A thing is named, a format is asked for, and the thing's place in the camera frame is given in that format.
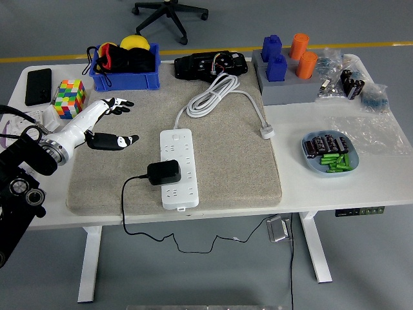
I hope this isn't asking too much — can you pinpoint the black power adapter with cord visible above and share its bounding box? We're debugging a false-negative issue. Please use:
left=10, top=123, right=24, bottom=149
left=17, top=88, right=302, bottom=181
left=121, top=160, right=278, bottom=255

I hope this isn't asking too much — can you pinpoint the thin black floor cable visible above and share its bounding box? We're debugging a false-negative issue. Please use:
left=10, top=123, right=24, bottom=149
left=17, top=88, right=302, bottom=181
left=288, top=212, right=295, bottom=310

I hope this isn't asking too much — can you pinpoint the blue square block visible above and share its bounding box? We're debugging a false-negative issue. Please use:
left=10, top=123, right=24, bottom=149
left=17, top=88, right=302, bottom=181
left=261, top=34, right=283, bottom=63
left=266, top=54, right=288, bottom=83

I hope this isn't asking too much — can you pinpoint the silver floor socket box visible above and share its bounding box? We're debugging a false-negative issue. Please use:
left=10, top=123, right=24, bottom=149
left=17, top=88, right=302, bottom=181
left=266, top=215, right=293, bottom=243

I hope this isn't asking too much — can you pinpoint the grey-brown mat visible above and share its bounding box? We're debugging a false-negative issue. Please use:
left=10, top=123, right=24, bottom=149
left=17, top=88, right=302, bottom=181
left=66, top=61, right=283, bottom=216

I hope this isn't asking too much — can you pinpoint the white table leg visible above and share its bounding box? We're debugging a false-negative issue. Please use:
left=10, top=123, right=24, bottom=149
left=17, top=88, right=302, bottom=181
left=298, top=211, right=333, bottom=284
left=77, top=225, right=103, bottom=304

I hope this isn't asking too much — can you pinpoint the grey block holder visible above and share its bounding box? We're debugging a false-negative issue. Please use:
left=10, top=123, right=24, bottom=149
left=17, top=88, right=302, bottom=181
left=252, top=48, right=320, bottom=70
left=257, top=63, right=325, bottom=107

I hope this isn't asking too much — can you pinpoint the blue plastic bin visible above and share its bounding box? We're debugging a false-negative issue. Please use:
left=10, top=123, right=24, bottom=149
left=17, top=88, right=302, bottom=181
left=89, top=43, right=161, bottom=92

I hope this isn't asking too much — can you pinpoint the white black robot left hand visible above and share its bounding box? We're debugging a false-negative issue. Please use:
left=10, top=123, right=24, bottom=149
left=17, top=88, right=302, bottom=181
left=51, top=98, right=140, bottom=156

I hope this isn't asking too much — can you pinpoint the black table control panel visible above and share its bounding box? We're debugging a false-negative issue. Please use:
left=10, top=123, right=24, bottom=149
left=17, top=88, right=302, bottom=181
left=334, top=205, right=386, bottom=218

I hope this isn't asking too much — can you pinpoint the light blue plate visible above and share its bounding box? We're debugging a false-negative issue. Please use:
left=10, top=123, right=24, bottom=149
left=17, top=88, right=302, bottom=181
left=301, top=130, right=360, bottom=178

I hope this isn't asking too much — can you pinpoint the white power strip with cord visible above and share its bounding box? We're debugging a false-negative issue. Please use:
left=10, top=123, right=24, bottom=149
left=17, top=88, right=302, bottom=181
left=160, top=73, right=276, bottom=213

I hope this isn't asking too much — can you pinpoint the white wall socket panel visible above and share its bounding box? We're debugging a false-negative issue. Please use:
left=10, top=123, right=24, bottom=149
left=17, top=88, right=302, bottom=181
left=1, top=109, right=45, bottom=136
left=41, top=105, right=61, bottom=132

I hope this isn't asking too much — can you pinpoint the black office chair base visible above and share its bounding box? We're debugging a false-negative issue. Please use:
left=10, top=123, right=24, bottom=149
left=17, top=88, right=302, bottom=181
left=131, top=0, right=209, bottom=45

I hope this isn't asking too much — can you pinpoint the black electronic module with wires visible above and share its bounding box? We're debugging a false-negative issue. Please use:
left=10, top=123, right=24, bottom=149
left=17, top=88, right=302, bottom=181
left=174, top=50, right=249, bottom=81

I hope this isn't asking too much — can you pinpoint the colourful puzzle cube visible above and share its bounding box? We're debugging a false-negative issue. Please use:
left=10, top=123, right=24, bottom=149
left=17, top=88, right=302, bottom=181
left=54, top=79, right=87, bottom=120

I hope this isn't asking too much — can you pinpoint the empty clear plastic bag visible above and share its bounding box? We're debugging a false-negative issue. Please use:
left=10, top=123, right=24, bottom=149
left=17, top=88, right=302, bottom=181
left=327, top=112, right=413, bottom=158

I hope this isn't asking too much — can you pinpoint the bag of blue resistors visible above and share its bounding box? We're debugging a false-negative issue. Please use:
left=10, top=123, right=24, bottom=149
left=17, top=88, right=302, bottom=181
left=317, top=47, right=345, bottom=77

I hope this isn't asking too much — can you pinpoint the black red drawstring pouch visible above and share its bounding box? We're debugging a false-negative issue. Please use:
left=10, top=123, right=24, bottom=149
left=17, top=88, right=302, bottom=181
left=83, top=41, right=156, bottom=87

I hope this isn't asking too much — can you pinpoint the orange cylinder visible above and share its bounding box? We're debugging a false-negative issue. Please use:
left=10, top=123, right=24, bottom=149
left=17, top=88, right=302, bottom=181
left=296, top=51, right=319, bottom=80
left=289, top=33, right=310, bottom=61

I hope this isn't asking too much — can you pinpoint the bag of metal parts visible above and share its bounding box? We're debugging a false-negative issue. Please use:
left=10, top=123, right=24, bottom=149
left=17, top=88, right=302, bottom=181
left=315, top=76, right=348, bottom=103

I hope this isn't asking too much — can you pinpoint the bag of blue components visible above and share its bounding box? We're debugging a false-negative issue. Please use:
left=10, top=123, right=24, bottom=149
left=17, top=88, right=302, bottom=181
left=359, top=83, right=392, bottom=114

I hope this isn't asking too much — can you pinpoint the bag of black capacitors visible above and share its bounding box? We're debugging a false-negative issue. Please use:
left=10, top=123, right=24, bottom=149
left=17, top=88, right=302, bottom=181
left=340, top=68, right=366, bottom=101

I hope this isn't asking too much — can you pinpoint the yellow ball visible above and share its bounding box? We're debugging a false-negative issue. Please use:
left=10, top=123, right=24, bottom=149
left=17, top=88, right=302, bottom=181
left=119, top=34, right=151, bottom=52

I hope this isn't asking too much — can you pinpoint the black smartphone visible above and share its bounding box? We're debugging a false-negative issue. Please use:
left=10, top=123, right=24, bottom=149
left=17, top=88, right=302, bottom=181
left=25, top=68, right=53, bottom=107

